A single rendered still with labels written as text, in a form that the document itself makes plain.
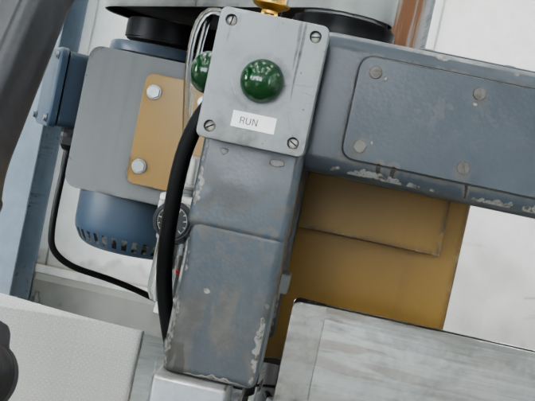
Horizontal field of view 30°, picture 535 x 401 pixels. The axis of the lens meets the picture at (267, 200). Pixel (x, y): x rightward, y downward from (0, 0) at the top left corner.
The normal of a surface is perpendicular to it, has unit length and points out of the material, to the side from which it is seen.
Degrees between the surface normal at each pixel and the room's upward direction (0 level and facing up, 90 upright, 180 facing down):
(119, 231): 94
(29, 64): 72
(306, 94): 90
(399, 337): 90
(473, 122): 90
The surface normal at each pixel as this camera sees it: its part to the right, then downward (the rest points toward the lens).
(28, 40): 0.95, -0.10
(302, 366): 0.18, 0.09
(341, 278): -0.07, 0.04
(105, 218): -0.37, 0.00
